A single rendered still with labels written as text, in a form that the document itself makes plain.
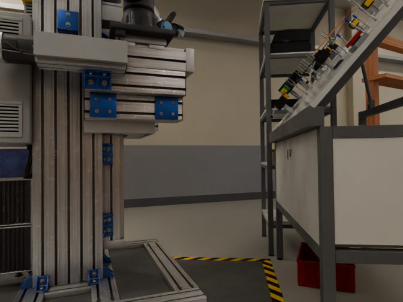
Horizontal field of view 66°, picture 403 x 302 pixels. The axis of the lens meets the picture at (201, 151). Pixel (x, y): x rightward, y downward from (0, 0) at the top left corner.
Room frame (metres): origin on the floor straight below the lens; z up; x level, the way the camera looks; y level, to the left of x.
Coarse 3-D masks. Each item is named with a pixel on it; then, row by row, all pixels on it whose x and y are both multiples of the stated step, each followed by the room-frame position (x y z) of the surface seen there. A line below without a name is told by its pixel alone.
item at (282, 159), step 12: (276, 144) 2.08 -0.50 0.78; (288, 144) 1.61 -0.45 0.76; (276, 156) 2.09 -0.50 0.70; (288, 156) 1.62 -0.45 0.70; (276, 168) 2.10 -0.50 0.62; (288, 168) 1.62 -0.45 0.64; (276, 180) 2.11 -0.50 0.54; (288, 180) 1.63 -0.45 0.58; (276, 192) 2.12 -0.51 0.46; (288, 192) 1.64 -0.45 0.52; (288, 204) 1.65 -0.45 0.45
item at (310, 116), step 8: (304, 112) 1.05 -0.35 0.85; (312, 112) 1.01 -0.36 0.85; (320, 112) 1.01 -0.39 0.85; (288, 120) 1.36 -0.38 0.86; (296, 120) 1.19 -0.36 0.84; (304, 120) 1.05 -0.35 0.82; (312, 120) 1.01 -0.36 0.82; (320, 120) 1.01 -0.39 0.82; (280, 128) 1.61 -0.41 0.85; (288, 128) 1.36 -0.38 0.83; (296, 128) 1.19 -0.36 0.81; (304, 128) 1.08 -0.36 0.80; (312, 128) 1.09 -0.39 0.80; (272, 136) 1.96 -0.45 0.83; (280, 136) 1.62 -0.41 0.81; (288, 136) 1.48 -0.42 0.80
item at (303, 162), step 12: (312, 132) 1.11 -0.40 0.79; (300, 144) 1.32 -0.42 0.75; (312, 144) 1.11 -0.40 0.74; (300, 156) 1.32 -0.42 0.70; (312, 156) 1.12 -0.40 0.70; (300, 168) 1.33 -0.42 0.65; (312, 168) 1.12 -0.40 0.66; (300, 180) 1.33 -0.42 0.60; (312, 180) 1.12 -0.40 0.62; (300, 192) 1.33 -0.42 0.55; (312, 192) 1.13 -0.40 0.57; (300, 204) 1.34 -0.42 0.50; (312, 204) 1.13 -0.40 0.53; (300, 216) 1.34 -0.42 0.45; (312, 216) 1.13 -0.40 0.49; (312, 228) 1.14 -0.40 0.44
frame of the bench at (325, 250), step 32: (320, 128) 1.01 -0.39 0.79; (352, 128) 1.00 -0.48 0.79; (384, 128) 0.99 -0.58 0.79; (320, 160) 1.01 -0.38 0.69; (320, 192) 1.02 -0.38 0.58; (320, 224) 1.03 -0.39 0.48; (320, 256) 1.03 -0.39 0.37; (352, 256) 1.00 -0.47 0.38; (384, 256) 0.99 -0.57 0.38; (320, 288) 1.04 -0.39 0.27
